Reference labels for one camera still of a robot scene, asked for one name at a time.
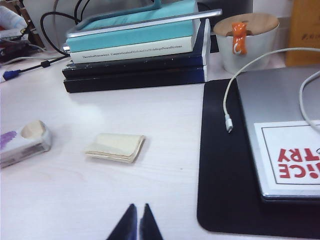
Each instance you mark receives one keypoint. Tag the orange cat figurine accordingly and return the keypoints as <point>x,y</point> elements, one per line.
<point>239,40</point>

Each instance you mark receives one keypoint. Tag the teal book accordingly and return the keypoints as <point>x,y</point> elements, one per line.
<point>137,35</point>

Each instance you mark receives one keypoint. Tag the white cup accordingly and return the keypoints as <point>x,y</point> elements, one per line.
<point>250,55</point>

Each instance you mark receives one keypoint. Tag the white adapter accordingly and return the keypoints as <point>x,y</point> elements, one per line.
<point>2,78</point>

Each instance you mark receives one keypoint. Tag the white book with text spine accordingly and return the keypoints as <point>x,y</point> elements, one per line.
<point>125,53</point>

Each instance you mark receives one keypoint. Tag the silver Dell laptop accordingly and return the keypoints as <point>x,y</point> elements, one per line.
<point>272,100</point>

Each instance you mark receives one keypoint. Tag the teal and silver monitor stand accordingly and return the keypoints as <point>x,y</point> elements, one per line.
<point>150,21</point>

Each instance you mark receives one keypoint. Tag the white red-lettered sticker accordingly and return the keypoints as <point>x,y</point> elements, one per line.
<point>287,140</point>

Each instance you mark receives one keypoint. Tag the wooden cup lid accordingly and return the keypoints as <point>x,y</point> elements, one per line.
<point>260,23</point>

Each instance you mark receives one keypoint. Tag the yellow tea tin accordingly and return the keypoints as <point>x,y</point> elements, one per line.
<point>305,32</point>

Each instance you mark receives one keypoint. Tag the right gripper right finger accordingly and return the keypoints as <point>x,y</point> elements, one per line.
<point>148,225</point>

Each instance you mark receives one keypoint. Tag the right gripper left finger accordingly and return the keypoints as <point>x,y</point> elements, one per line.
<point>127,225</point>

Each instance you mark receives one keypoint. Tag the beige tissue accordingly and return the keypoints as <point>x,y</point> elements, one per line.
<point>115,147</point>

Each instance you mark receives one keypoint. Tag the black desk mat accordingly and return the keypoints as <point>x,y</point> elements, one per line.
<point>220,175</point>

